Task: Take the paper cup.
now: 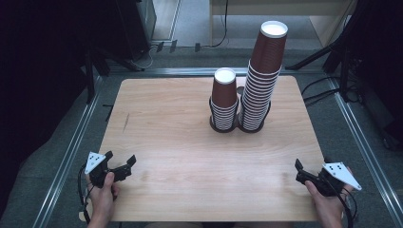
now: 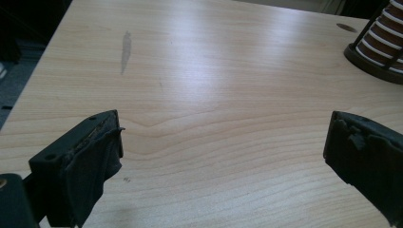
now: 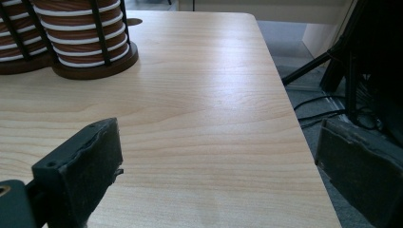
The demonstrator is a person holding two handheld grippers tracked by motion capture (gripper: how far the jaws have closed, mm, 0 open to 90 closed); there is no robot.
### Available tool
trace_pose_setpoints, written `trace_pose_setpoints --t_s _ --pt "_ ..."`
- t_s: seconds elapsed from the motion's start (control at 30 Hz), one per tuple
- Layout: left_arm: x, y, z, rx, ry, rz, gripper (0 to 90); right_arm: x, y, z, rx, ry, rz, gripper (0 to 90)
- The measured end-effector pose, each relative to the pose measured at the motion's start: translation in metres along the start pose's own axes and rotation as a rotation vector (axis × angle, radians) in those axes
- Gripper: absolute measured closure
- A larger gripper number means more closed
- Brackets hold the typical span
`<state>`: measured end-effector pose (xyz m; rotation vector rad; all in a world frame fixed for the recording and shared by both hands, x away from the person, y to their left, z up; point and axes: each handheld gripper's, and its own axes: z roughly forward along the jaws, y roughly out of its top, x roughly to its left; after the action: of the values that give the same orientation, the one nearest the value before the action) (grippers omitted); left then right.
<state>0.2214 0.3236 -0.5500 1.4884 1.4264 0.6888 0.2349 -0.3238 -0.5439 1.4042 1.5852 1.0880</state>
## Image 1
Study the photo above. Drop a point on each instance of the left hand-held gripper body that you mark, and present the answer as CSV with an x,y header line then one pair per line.
x,y
94,162

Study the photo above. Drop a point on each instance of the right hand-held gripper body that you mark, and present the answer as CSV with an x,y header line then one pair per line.
x,y
340,175

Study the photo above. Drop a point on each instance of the person's right hand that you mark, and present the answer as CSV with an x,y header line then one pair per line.
x,y
328,205

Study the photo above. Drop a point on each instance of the person's left hand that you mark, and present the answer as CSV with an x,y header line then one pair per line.
x,y
103,199

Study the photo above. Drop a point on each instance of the black metal stand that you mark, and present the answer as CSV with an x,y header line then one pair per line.
x,y
90,79

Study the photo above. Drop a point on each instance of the black double cup holder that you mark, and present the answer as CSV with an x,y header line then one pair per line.
x,y
221,129

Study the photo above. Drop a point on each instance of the black curtain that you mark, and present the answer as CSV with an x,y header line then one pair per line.
x,y
38,79
386,63

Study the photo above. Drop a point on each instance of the stack of brown paper cups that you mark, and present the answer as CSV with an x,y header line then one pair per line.
x,y
264,69
224,95

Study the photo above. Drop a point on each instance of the black tripod stand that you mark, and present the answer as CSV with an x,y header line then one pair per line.
x,y
343,57

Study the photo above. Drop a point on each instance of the black floor plug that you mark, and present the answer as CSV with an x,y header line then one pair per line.
x,y
197,47
173,46
160,47

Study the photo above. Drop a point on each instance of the dark computer tower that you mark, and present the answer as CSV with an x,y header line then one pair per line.
x,y
136,25

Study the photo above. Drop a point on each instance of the light wooden desk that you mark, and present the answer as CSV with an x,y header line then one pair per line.
x,y
329,22

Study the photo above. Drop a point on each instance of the aluminium frame rail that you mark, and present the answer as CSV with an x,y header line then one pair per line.
x,y
68,158
367,148
177,71

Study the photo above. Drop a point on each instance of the black table bracket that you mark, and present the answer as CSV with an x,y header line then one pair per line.
x,y
109,112

